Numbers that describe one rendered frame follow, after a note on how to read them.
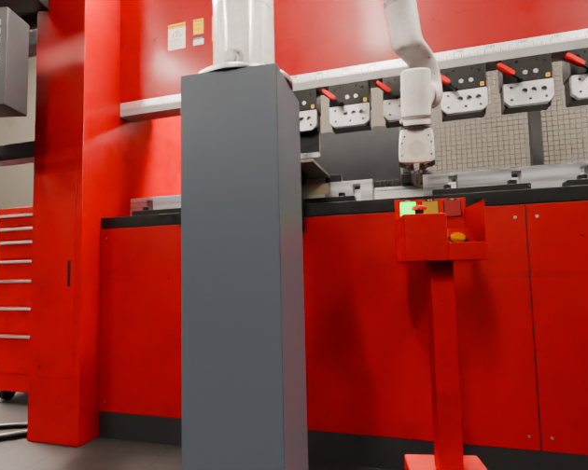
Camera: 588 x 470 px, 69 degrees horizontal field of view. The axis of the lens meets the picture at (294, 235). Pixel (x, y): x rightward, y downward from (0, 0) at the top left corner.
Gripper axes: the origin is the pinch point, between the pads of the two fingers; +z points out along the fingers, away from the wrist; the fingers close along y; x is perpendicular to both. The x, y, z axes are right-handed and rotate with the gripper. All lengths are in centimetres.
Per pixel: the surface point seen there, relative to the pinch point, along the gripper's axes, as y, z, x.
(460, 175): 15.0, 1.4, 23.9
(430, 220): 2.8, 8.3, -23.2
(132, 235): -110, 18, 11
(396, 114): -6.3, -21.4, 29.5
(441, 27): 10, -50, 38
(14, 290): -199, 49, 31
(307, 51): -39, -48, 39
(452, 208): 9.5, 8.1, -6.0
